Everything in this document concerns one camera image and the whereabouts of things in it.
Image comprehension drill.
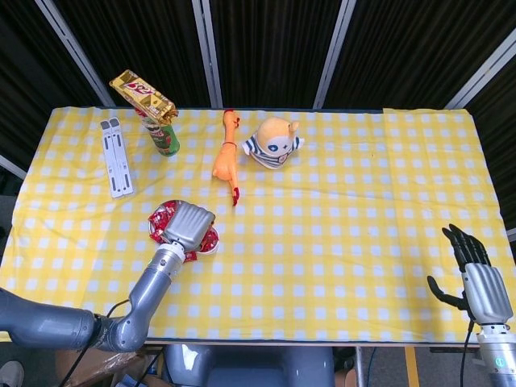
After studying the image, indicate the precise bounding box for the egg-shaped striped plush toy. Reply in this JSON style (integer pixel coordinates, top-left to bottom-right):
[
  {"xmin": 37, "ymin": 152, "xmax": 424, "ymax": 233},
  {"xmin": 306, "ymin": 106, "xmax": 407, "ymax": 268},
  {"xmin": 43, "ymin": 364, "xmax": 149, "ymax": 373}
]
[{"xmin": 241, "ymin": 116, "xmax": 306, "ymax": 171}]

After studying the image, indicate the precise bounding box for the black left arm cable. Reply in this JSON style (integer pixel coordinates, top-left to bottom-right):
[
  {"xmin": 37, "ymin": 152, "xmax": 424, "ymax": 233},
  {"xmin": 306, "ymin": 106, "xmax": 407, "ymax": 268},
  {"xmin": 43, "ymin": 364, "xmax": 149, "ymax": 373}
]
[{"xmin": 60, "ymin": 300, "xmax": 130, "ymax": 387}]

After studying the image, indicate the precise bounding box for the black pleated curtain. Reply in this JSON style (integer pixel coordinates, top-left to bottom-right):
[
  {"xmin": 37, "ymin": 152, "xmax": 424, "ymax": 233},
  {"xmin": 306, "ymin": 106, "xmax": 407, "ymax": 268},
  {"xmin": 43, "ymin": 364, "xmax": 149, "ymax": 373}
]
[
  {"xmin": 463, "ymin": 52, "xmax": 516, "ymax": 227},
  {"xmin": 324, "ymin": 0, "xmax": 516, "ymax": 110},
  {"xmin": 0, "ymin": 0, "xmax": 102, "ymax": 162},
  {"xmin": 210, "ymin": 0, "xmax": 342, "ymax": 109},
  {"xmin": 54, "ymin": 0, "xmax": 213, "ymax": 108}
]

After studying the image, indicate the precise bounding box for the orange rubber chicken toy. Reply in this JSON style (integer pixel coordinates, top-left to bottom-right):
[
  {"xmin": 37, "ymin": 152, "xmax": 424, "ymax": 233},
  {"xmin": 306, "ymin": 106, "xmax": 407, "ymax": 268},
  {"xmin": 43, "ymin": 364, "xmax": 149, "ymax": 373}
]
[{"xmin": 212, "ymin": 108, "xmax": 244, "ymax": 207}]

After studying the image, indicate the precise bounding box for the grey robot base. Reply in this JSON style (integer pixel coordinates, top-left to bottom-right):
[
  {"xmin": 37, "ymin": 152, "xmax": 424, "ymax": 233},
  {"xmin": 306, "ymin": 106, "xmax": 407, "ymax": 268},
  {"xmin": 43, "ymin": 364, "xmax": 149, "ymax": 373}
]
[{"xmin": 163, "ymin": 343, "xmax": 336, "ymax": 387}]

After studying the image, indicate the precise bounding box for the brown cardboard box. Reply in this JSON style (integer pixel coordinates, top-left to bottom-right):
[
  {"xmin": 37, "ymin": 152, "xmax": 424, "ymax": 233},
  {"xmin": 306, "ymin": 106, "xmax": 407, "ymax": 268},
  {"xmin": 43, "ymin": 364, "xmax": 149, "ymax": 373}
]
[{"xmin": 54, "ymin": 350, "xmax": 162, "ymax": 387}]

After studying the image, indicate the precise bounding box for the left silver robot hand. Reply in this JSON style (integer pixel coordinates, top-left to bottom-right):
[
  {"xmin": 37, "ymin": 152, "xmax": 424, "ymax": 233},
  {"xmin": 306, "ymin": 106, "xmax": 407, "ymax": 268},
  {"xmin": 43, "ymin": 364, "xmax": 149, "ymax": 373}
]
[{"xmin": 163, "ymin": 201, "xmax": 215, "ymax": 253}]

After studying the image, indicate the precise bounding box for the yellow white checked tablecloth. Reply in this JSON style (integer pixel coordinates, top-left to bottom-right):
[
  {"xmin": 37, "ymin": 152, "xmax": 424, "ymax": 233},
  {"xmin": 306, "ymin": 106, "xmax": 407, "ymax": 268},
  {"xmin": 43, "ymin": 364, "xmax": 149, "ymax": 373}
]
[{"xmin": 0, "ymin": 105, "xmax": 508, "ymax": 343}]

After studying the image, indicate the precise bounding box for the gold snack bag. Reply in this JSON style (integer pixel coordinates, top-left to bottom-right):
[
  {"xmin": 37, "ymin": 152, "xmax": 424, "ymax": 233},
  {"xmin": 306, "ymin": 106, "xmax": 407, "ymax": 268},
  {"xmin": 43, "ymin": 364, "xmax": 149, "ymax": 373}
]
[{"xmin": 109, "ymin": 69, "xmax": 179, "ymax": 124}]

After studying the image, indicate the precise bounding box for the metal table leg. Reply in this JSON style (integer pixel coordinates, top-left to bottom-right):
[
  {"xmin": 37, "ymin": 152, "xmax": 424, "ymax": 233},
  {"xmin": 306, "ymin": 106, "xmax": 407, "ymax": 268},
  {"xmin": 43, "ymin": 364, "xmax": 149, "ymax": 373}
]
[{"xmin": 353, "ymin": 345, "xmax": 367, "ymax": 387}]

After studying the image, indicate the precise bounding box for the pale sneaker shoe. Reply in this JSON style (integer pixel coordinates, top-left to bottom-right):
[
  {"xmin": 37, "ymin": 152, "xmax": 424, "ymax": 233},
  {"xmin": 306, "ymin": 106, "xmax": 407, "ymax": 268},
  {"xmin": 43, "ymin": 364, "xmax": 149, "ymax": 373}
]
[{"xmin": 0, "ymin": 360, "xmax": 25, "ymax": 387}]

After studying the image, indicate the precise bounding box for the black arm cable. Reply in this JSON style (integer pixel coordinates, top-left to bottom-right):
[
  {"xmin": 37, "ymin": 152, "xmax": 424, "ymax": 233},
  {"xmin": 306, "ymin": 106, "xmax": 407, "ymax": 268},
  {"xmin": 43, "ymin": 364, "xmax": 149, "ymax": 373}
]
[
  {"xmin": 60, "ymin": 300, "xmax": 130, "ymax": 387},
  {"xmin": 459, "ymin": 320, "xmax": 476, "ymax": 387}
]

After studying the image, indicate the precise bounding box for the white folding stand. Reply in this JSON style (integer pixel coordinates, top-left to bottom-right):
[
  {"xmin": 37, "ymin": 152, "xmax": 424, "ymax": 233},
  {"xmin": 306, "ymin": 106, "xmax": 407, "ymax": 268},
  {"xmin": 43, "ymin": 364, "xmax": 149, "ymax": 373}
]
[{"xmin": 99, "ymin": 117, "xmax": 134, "ymax": 199}]

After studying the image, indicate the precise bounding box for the green Pringles can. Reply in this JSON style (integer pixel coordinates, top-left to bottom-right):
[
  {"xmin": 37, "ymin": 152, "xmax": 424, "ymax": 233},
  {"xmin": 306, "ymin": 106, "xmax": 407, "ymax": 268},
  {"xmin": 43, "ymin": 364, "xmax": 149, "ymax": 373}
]
[{"xmin": 140, "ymin": 114, "xmax": 181, "ymax": 157}]

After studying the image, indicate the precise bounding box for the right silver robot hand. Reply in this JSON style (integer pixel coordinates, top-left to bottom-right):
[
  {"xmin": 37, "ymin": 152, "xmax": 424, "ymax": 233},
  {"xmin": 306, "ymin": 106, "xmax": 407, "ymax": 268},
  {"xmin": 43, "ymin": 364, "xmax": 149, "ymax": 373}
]
[{"xmin": 427, "ymin": 224, "xmax": 514, "ymax": 326}]

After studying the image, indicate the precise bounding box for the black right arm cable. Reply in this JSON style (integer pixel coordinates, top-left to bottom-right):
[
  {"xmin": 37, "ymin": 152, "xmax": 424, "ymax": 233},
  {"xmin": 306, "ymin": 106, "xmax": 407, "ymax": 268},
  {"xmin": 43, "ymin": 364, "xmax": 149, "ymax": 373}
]
[{"xmin": 459, "ymin": 320, "xmax": 476, "ymax": 387}]

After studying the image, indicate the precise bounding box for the white metal frame post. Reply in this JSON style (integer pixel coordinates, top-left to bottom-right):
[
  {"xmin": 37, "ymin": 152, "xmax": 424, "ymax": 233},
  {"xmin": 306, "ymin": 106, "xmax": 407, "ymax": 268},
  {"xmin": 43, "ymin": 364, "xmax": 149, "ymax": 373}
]
[
  {"xmin": 191, "ymin": 0, "xmax": 224, "ymax": 109},
  {"xmin": 313, "ymin": 0, "xmax": 356, "ymax": 110},
  {"xmin": 0, "ymin": 155, "xmax": 28, "ymax": 181},
  {"xmin": 34, "ymin": 0, "xmax": 117, "ymax": 108},
  {"xmin": 445, "ymin": 26, "xmax": 516, "ymax": 110}
]

